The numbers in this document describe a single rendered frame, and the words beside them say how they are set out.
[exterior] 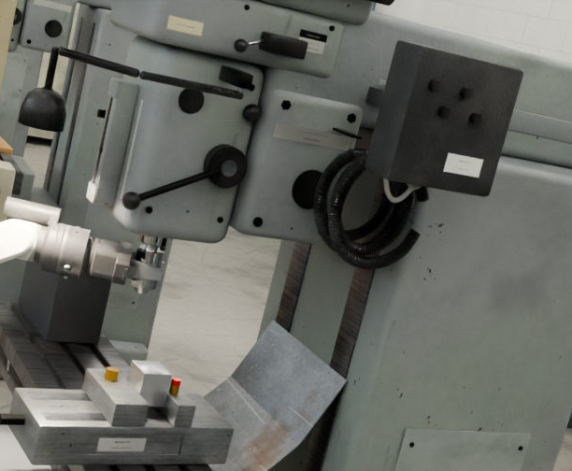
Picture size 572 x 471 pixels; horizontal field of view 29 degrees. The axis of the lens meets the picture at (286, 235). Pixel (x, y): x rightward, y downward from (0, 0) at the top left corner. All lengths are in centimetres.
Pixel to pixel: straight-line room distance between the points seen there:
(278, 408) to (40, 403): 49
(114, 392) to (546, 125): 96
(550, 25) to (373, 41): 584
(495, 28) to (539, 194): 618
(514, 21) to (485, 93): 631
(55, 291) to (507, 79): 106
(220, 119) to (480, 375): 70
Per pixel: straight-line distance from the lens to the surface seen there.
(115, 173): 186
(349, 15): 186
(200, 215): 184
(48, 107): 176
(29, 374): 216
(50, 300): 234
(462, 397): 208
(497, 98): 174
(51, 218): 194
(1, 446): 204
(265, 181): 185
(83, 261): 192
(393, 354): 195
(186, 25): 175
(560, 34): 763
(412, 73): 166
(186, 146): 180
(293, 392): 210
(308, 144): 187
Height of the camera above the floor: 172
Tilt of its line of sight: 11 degrees down
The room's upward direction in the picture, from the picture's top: 14 degrees clockwise
